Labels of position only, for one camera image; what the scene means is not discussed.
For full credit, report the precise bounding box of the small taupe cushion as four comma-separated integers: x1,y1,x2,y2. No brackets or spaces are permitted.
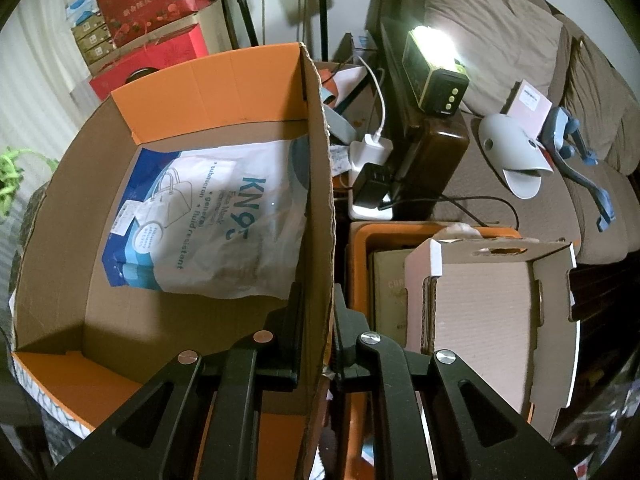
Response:
549,35,640,173

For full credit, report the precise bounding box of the red gift bag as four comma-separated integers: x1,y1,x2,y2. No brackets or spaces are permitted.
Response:
89,24,211,102

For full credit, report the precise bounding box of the dark brown side cabinet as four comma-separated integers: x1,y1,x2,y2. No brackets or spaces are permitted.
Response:
379,17,472,222

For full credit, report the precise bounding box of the white charging cable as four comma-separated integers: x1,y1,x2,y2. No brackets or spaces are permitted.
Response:
356,55,389,142

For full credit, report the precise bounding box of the white paper sheet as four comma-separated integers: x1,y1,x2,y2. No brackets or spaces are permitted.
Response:
330,67,377,112

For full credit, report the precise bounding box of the orange crate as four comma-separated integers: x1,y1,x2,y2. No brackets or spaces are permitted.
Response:
345,220,524,480

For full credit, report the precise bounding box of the white charger adapter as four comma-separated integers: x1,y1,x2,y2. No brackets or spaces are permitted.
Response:
348,132,394,182

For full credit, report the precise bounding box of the large orange cardboard box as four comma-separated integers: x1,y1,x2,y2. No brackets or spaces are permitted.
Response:
10,41,337,480

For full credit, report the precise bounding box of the black speaker stand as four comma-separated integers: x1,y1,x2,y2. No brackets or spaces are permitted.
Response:
314,0,332,62

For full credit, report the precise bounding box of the white cardboard tray box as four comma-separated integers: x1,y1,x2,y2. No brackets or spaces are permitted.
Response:
404,237,582,444

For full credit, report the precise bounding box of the black power adapter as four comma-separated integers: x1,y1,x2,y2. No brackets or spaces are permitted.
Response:
353,162,394,209

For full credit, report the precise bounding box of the white power strip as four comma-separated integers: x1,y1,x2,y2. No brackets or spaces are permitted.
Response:
350,187,397,222

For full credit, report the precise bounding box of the green plant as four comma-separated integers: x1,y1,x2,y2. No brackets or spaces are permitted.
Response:
0,147,59,219

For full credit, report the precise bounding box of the white blue face mask bag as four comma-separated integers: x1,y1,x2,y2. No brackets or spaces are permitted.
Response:
101,136,314,302

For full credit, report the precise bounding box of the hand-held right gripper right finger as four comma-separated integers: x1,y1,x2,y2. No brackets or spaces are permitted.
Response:
333,285,577,480

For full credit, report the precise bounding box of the large taupe cushion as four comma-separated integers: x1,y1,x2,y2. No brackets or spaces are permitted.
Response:
424,0,567,117

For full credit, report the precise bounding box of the taupe sofa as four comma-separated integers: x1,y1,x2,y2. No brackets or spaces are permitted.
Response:
370,0,640,267

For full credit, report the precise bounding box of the stack of olive boxes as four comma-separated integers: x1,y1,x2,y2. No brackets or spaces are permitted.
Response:
70,19,115,67

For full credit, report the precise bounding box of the small white blue box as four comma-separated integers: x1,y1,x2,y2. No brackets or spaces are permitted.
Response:
350,30,379,64

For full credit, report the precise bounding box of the pink box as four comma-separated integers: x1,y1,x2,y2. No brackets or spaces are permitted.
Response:
500,80,554,144

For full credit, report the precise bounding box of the black cable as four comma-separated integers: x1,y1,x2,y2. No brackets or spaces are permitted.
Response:
389,194,522,232

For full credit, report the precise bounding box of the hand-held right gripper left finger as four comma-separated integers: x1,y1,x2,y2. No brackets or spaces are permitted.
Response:
50,282,304,480

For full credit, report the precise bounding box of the grey strap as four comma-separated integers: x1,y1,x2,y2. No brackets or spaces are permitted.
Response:
320,104,357,145

